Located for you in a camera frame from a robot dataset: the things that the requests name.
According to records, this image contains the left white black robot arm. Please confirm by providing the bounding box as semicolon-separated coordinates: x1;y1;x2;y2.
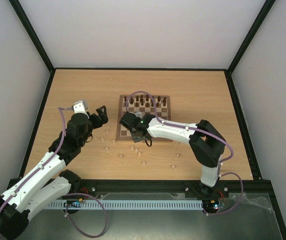
0;101;108;240

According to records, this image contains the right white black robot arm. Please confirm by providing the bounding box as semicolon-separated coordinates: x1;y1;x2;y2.
119;111;226;197

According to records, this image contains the wooden chess board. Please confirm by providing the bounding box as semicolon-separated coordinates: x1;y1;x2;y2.
116;93;171;141

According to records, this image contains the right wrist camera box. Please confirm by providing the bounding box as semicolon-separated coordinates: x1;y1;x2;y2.
134;111;143;119

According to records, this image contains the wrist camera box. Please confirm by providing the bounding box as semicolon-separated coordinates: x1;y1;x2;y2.
72;100;88;114
134;111;143;119

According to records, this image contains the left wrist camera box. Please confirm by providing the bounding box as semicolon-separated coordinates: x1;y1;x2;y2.
72;100;88;114

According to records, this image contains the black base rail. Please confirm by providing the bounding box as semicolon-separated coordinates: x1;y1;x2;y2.
77;178;208;195

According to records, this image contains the black enclosure frame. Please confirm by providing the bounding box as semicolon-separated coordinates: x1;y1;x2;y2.
0;0;286;240

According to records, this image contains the light blue slotted cable duct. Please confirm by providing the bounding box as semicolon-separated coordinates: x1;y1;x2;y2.
45;200;203;211

